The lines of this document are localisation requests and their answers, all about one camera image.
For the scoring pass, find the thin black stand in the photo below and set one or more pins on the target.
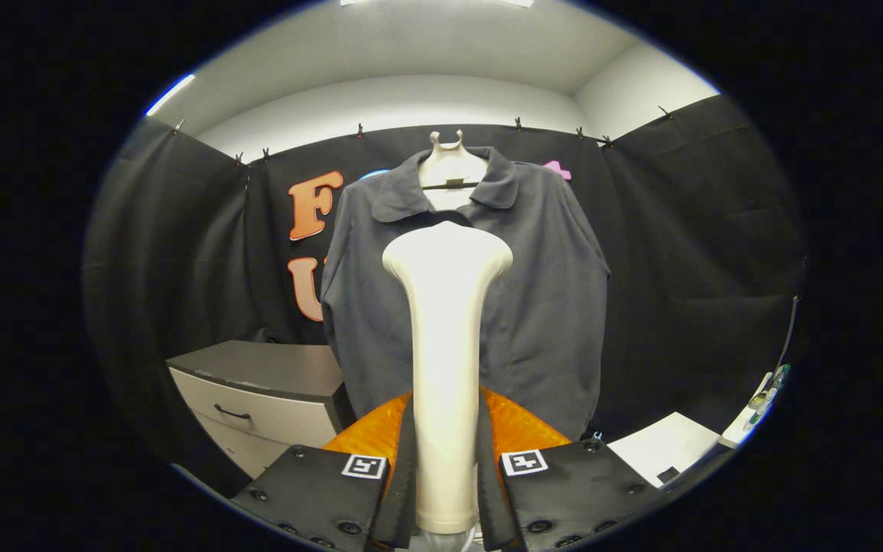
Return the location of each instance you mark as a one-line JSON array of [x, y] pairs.
[[790, 330]]

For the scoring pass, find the grey button-up shirt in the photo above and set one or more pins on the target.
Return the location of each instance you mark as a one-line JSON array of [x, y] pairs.
[[549, 307]]

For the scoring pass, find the small black box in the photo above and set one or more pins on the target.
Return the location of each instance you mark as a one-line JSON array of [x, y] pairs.
[[668, 474]]

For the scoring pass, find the row of black cloth clips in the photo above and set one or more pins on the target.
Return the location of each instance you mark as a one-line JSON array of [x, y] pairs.
[[359, 131]]

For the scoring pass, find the ceiling light panel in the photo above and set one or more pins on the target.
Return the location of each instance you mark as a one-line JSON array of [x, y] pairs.
[[514, 2]]

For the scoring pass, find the white side table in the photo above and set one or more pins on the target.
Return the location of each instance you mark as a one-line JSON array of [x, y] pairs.
[[656, 448]]

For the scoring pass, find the grey drawer cabinet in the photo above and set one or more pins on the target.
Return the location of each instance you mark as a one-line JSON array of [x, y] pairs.
[[257, 360]]

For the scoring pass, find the white garment form stand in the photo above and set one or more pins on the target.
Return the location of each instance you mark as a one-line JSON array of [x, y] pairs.
[[449, 165]]

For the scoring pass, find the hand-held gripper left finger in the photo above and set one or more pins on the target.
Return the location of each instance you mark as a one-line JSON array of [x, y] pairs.
[[403, 491]]

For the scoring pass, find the white garment steamer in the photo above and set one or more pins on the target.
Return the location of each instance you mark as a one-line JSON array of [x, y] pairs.
[[445, 345]]

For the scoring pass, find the clear bottle green cap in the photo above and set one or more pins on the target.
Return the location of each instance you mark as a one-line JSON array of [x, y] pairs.
[[759, 399]]

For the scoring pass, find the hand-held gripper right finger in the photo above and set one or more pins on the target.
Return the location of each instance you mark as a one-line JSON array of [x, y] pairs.
[[487, 491]]

